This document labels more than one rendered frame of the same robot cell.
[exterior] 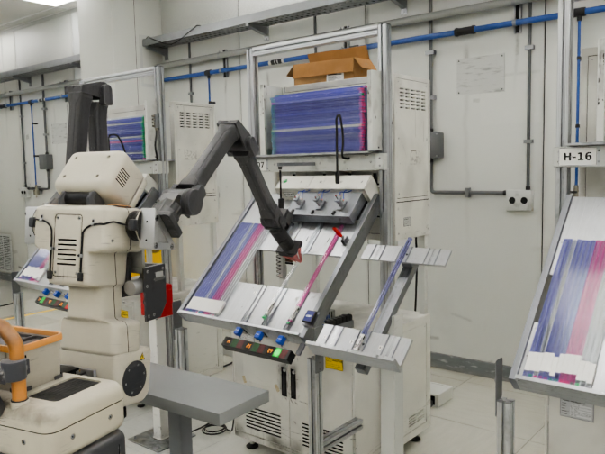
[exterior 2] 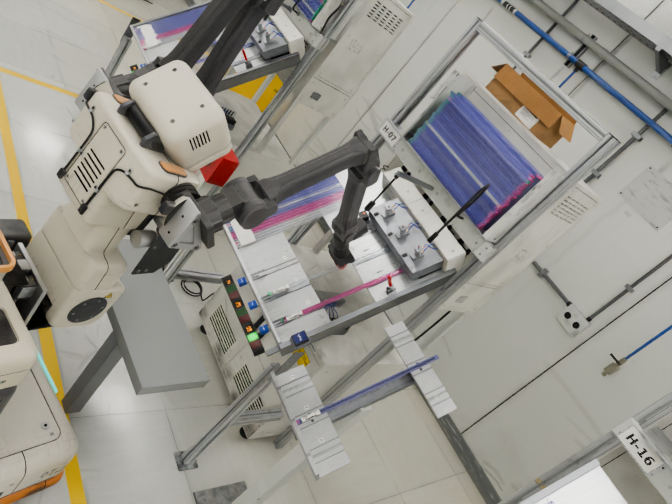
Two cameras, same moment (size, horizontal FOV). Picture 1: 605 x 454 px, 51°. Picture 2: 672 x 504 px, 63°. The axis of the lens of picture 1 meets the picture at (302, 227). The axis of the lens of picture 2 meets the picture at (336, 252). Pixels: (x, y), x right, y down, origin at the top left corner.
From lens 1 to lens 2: 0.88 m
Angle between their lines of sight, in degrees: 20
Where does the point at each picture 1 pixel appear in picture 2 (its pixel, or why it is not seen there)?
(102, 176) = (176, 127)
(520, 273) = (517, 365)
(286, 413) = (241, 344)
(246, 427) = (209, 318)
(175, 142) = (350, 26)
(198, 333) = not seen: hidden behind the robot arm
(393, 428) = (288, 471)
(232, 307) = (257, 252)
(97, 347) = (67, 267)
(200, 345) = not seen: hidden behind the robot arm
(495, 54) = not seen: outside the picture
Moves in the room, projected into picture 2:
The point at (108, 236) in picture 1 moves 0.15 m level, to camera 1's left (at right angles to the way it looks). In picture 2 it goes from (133, 199) to (78, 152)
